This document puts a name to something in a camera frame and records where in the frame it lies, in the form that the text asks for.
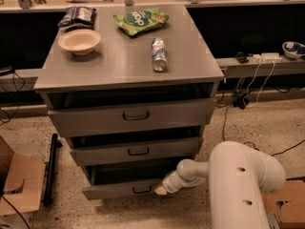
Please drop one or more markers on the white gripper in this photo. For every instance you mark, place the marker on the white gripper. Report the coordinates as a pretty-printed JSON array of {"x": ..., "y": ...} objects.
[{"x": 169, "y": 183}]

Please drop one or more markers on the grey bottom drawer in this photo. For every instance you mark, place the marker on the grey bottom drawer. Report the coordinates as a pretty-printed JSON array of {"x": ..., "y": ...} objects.
[{"x": 127, "y": 178}]

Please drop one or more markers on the grey drawer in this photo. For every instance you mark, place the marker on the grey drawer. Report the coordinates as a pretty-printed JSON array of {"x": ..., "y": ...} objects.
[
  {"x": 127, "y": 178},
  {"x": 136, "y": 151},
  {"x": 132, "y": 118}
]

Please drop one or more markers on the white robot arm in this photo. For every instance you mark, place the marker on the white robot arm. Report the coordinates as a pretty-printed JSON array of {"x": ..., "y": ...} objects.
[{"x": 238, "y": 176}]

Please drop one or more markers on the grey middle drawer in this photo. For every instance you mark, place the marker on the grey middle drawer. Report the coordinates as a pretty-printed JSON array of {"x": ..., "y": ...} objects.
[{"x": 136, "y": 151}]

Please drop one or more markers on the grey drawer cabinet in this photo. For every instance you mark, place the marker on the grey drawer cabinet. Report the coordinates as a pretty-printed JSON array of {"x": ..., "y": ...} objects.
[{"x": 120, "y": 72}]

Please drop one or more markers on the grey top drawer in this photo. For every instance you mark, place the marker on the grey top drawer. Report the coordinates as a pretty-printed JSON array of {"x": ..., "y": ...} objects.
[{"x": 132, "y": 118}]

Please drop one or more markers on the black bar left floor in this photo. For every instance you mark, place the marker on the black bar left floor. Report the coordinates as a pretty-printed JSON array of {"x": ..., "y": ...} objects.
[{"x": 55, "y": 144}]

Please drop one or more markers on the black power adapter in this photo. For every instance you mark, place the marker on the black power adapter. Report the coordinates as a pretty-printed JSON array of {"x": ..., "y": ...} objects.
[{"x": 241, "y": 102}]

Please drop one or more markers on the right cardboard box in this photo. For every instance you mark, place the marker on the right cardboard box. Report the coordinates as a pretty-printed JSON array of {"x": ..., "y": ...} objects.
[{"x": 287, "y": 205}]

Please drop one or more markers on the cardboard box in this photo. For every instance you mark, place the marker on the cardboard box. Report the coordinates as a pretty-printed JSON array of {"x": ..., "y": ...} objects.
[
  {"x": 22, "y": 181},
  {"x": 287, "y": 205}
]

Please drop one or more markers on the left cardboard box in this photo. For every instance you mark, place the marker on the left cardboard box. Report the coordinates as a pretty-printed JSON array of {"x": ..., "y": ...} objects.
[{"x": 22, "y": 181}]

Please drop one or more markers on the silver soda can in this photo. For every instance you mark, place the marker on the silver soda can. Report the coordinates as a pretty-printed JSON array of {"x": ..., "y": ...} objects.
[{"x": 159, "y": 58}]

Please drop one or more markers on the small black device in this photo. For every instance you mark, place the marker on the small black device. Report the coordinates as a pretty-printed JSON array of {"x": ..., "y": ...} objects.
[{"x": 241, "y": 57}]

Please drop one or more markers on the beige paper bowl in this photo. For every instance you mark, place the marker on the beige paper bowl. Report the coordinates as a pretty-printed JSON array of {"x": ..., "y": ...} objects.
[{"x": 79, "y": 42}]

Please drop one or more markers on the white power strip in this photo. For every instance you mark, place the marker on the white power strip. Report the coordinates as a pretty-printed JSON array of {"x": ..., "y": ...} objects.
[{"x": 268, "y": 56}]

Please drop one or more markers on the green chip bag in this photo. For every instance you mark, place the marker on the green chip bag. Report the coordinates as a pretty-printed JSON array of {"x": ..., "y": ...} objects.
[{"x": 135, "y": 22}]

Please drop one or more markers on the blue white bowl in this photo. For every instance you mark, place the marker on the blue white bowl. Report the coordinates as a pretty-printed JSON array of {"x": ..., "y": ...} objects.
[{"x": 293, "y": 50}]

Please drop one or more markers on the dark blue snack bag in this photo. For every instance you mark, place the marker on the dark blue snack bag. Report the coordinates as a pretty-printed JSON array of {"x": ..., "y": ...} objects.
[{"x": 78, "y": 15}]

